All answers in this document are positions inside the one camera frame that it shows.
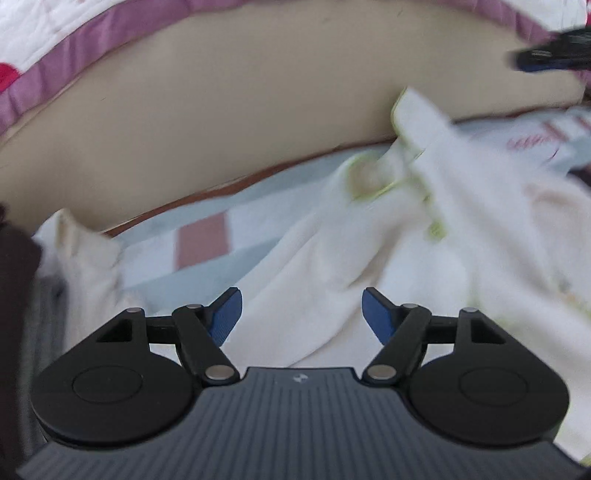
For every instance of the folded cream garment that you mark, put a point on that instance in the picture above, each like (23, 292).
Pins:
(88, 263)

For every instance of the folded dark brown sweater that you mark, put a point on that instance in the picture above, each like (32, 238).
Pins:
(20, 258)

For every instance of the cream waffle knit garment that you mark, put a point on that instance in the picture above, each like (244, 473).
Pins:
(441, 221)

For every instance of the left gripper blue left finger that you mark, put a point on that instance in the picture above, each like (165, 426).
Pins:
(201, 331)

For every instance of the beige bed base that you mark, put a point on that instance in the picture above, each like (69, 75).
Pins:
(219, 96)

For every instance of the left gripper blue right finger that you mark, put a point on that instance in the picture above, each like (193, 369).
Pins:
(401, 330)

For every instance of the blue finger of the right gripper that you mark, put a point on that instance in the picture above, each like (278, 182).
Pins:
(568, 50)

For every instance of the bear print quilt purple trim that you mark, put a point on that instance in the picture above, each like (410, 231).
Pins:
(46, 45)

